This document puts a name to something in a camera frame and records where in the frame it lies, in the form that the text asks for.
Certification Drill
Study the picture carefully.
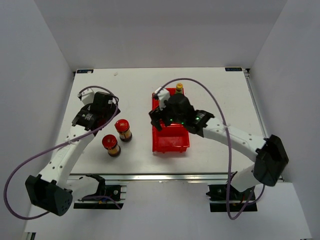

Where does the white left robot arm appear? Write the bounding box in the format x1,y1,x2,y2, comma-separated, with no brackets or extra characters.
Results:
25,91,120,216

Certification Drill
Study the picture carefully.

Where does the aluminium front rail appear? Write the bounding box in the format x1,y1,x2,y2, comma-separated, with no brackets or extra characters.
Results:
67,172,236,183

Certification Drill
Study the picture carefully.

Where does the blue corner label right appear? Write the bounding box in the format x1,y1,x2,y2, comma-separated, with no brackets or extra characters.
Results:
224,67,243,72

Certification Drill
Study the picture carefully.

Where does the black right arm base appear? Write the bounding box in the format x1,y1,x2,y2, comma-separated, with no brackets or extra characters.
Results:
206,184,258,213

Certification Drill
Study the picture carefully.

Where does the blue corner label left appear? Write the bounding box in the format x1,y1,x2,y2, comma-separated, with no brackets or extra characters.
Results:
76,69,94,74

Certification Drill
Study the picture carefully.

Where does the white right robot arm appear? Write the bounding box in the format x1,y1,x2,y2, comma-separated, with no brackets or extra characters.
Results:
149,89,289,200

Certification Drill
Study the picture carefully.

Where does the red-lidded brown sauce jar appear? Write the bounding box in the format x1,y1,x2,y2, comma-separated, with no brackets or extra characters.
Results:
114,119,132,142

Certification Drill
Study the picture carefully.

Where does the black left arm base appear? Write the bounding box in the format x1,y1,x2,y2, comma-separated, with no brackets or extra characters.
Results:
73,180,127,210

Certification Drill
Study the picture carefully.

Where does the green-label red sauce bottle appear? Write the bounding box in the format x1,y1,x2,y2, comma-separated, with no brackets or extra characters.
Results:
175,82,184,94

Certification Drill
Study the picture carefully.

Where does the aluminium right side rail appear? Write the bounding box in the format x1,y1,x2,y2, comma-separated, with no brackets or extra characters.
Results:
243,68,268,137

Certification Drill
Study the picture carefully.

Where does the aluminium rail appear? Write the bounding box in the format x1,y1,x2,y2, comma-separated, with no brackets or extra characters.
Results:
67,172,236,183
243,68,268,137

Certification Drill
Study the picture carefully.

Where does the blue corner label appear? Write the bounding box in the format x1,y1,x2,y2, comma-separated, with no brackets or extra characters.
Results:
224,67,243,72
76,69,94,74

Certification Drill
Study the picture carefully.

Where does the red plastic divided bin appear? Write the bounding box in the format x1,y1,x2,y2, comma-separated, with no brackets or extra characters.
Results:
152,87,190,153

